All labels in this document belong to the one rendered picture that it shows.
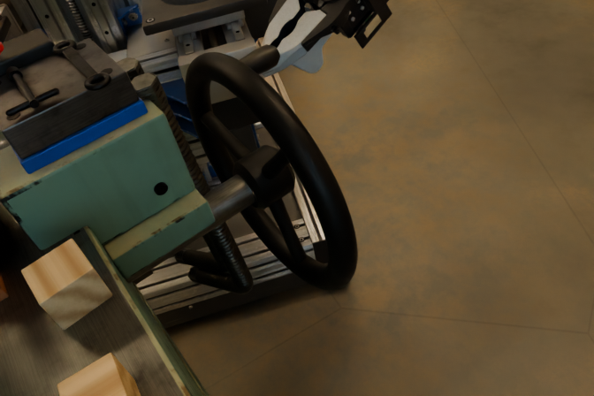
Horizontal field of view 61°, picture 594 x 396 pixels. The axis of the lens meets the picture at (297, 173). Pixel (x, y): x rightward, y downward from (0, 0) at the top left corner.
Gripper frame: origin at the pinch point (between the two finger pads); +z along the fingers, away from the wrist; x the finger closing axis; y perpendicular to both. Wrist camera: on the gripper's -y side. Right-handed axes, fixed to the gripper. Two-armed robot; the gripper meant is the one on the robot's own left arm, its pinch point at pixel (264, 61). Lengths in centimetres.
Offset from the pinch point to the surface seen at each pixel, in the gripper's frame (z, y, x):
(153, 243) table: 19.2, -6.7, -10.9
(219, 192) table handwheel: 13.6, 0.7, -6.4
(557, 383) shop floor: 8, 96, -34
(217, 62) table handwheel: 3.5, -7.8, -3.7
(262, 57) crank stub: 0.2, -3.1, -2.5
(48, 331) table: 25.1, -14.9, -16.4
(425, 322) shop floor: 18, 93, -5
